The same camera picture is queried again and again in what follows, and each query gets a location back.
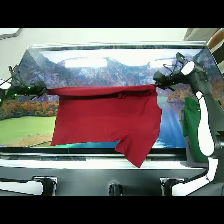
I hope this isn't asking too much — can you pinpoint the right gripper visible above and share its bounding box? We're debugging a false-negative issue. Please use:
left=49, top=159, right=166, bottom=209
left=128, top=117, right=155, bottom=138
left=152, top=71, right=175, bottom=90

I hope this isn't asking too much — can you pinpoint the silver frame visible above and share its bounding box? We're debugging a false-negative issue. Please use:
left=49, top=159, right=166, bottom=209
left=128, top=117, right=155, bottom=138
left=0, top=152, right=224, bottom=197

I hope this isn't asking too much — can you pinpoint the red T-shirt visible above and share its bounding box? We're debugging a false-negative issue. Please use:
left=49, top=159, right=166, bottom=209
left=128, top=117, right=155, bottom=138
left=47, top=83, right=163, bottom=169

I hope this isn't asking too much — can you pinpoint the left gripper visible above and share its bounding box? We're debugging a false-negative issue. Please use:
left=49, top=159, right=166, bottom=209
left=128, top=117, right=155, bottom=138
left=31, top=81, right=51, bottom=98

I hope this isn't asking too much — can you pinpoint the green garment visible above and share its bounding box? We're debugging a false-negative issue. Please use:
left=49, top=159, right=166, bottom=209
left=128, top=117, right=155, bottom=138
left=182, top=96, right=209, bottom=164

